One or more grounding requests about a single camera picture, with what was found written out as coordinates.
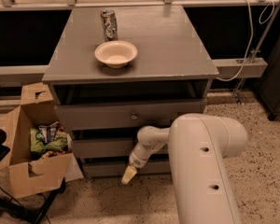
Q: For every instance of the green snack bag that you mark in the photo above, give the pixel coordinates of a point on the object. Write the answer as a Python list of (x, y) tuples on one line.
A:
[(48, 138)]

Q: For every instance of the grey bottom drawer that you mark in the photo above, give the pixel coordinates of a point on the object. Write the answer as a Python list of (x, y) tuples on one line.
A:
[(107, 169)]

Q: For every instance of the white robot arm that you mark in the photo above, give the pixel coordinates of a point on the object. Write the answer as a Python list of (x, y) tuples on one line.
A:
[(197, 145)]

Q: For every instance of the metal stand pole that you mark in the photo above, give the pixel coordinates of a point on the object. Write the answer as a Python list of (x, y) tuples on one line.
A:
[(267, 16)]

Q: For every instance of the crushed silver can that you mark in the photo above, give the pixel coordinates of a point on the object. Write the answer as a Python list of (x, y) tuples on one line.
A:
[(109, 23)]

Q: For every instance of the grey wooden drawer cabinet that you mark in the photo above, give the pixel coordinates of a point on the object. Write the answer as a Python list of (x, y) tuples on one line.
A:
[(172, 64)]

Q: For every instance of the dark cabinet on right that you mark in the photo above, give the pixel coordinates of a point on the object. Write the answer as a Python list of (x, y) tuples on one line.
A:
[(268, 86)]

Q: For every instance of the open cardboard box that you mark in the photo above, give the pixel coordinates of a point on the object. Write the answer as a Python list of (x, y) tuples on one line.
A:
[(26, 176)]

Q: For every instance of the grey top drawer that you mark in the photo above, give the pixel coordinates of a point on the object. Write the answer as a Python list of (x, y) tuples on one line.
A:
[(123, 115)]

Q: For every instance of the cream ceramic bowl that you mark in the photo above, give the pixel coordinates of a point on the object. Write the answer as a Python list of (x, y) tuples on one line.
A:
[(116, 54)]

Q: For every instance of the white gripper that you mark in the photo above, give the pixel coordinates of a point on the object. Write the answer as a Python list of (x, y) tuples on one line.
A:
[(135, 160)]

